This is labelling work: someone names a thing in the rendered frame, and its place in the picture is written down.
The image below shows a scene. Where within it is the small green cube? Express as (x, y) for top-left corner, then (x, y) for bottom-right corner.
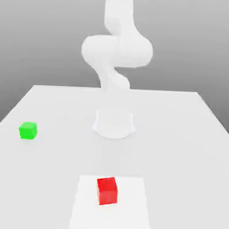
(18, 121), (38, 140)

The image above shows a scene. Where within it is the small red cube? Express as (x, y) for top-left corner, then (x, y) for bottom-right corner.
(96, 176), (119, 207)

